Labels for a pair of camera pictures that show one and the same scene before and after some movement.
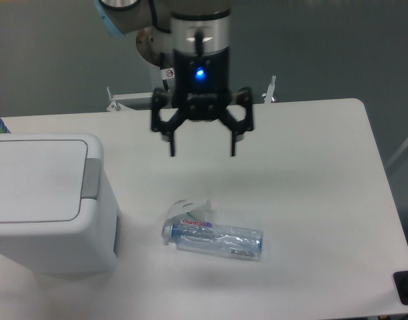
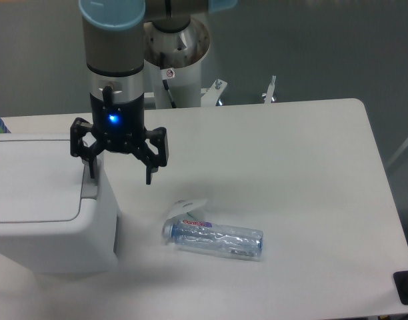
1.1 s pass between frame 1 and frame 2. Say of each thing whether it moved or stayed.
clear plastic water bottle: stayed
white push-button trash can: stayed
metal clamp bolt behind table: stayed
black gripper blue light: moved
